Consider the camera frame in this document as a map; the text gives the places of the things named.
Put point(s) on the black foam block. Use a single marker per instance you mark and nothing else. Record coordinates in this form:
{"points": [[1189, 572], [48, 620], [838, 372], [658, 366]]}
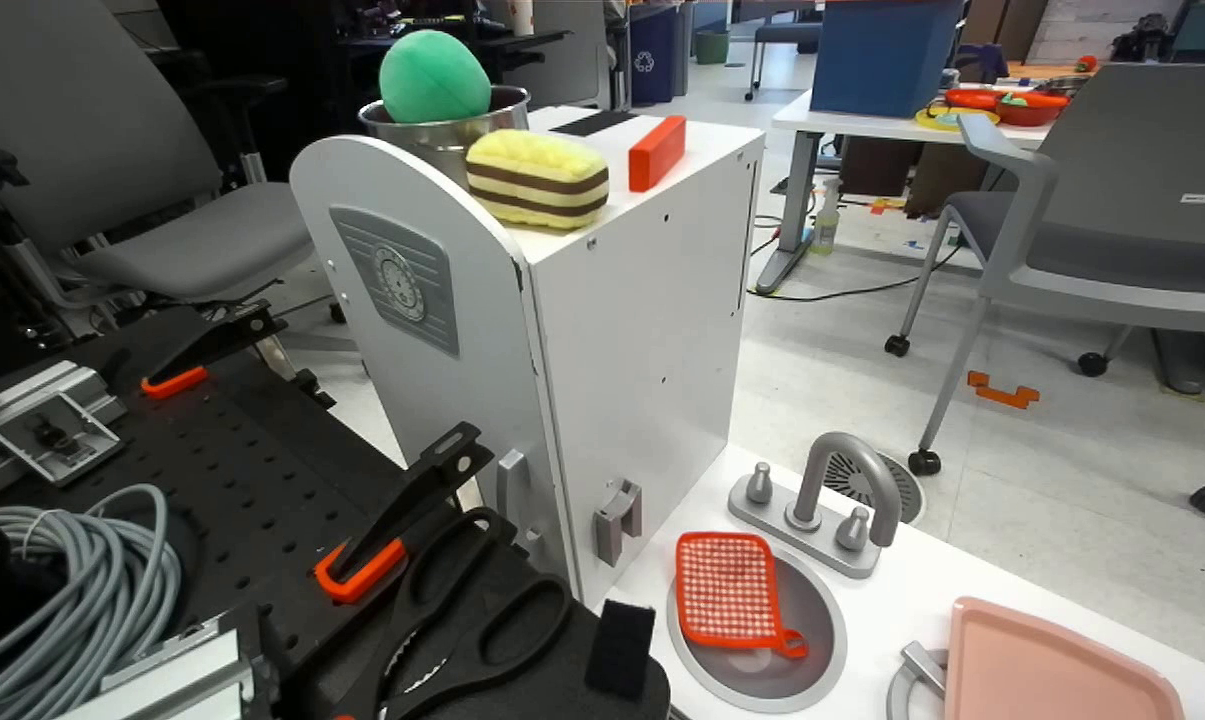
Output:
{"points": [[620, 648]]}

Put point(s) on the black flat strip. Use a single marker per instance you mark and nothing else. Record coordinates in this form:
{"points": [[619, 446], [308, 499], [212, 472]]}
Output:
{"points": [[592, 123]]}

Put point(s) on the blue recycling bin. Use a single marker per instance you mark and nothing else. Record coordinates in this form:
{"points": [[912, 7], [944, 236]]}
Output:
{"points": [[652, 55]]}

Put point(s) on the pink tray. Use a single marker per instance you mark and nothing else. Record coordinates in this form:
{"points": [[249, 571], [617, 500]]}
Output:
{"points": [[1042, 670]]}

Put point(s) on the white toy kitchen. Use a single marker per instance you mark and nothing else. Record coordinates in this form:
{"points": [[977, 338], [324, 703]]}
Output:
{"points": [[632, 330]]}

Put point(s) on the black clamp with orange tip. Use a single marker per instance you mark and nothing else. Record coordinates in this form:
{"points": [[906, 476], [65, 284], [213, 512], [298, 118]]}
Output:
{"points": [[212, 345], [412, 500]]}

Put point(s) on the grey chair on casters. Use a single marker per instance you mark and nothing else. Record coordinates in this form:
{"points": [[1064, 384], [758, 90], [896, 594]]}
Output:
{"points": [[1132, 230]]}

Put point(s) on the aluminium rail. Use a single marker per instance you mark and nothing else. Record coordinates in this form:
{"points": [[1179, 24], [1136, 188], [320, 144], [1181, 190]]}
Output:
{"points": [[177, 675]]}

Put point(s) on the orange block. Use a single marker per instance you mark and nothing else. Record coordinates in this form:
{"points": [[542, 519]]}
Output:
{"points": [[656, 154]]}

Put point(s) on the white table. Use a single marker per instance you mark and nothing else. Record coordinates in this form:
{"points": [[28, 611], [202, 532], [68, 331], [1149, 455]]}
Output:
{"points": [[842, 125]]}

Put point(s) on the orange bowl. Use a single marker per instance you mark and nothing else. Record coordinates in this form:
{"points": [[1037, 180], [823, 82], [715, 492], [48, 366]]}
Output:
{"points": [[1022, 108]]}

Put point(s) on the orange floor piece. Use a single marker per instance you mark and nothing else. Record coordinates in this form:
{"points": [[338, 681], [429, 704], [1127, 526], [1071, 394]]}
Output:
{"points": [[1002, 393]]}

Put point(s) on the green plush toy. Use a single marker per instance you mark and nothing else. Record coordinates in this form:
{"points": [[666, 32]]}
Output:
{"points": [[432, 78]]}

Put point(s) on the dark chair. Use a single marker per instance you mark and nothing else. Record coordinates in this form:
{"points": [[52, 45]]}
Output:
{"points": [[782, 35]]}

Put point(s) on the green bin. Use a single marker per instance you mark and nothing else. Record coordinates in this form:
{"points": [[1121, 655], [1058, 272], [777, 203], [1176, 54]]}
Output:
{"points": [[712, 47]]}

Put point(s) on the silver pot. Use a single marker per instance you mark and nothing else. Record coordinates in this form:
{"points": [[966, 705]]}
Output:
{"points": [[432, 140]]}

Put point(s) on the blue storage box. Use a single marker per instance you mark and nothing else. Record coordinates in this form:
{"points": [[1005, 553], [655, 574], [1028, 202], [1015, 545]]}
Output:
{"points": [[882, 60]]}

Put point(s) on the yellow brown striped plush toy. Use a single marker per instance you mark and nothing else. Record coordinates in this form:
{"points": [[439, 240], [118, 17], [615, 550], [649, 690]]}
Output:
{"points": [[537, 180]]}

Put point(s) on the aluminium bracket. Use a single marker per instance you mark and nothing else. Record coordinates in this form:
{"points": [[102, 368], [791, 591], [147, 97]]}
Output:
{"points": [[42, 425]]}

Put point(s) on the white cup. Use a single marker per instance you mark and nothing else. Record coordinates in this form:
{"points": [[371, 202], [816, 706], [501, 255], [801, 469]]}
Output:
{"points": [[521, 16]]}

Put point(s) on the spray bottle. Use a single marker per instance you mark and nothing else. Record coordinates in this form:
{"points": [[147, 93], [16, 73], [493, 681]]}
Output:
{"points": [[826, 225]]}

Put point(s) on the grey office chair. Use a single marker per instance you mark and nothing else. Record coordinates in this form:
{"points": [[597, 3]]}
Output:
{"points": [[112, 140]]}

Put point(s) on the grey toy sink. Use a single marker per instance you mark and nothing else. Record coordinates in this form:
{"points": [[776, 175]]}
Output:
{"points": [[812, 620]]}

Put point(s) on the yellow plate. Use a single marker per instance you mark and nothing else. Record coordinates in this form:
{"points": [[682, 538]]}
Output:
{"points": [[937, 120]]}

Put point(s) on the black scissors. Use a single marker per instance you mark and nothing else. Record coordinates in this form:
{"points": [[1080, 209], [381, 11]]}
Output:
{"points": [[442, 650]]}

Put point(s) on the orange checked pot holder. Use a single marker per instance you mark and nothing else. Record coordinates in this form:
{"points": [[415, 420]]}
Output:
{"points": [[727, 590]]}

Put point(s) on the round grey grille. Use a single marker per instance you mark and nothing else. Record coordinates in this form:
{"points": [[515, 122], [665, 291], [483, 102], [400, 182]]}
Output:
{"points": [[907, 490]]}

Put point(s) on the grey toy tap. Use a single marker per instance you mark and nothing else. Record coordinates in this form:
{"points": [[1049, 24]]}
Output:
{"points": [[847, 470]]}

